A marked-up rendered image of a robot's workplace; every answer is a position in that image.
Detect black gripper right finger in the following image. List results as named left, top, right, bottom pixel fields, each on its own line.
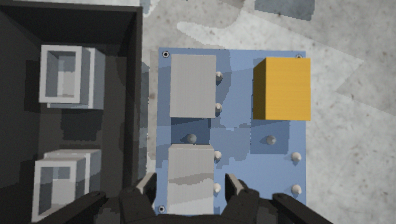
left=211, top=174, right=333, bottom=224

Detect grey rectangular block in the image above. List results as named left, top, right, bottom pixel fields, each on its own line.
left=169, top=54, right=216, bottom=118
left=166, top=143, right=214, bottom=215

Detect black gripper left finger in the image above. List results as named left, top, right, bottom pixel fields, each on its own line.
left=34, top=173, right=164, bottom=224

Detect grey open-top rectangular box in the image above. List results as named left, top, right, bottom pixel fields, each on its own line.
left=32, top=149, right=101, bottom=222
left=39, top=45, right=105, bottom=110

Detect yellow rectangular block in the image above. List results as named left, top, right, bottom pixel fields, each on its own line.
left=253, top=57, right=311, bottom=121

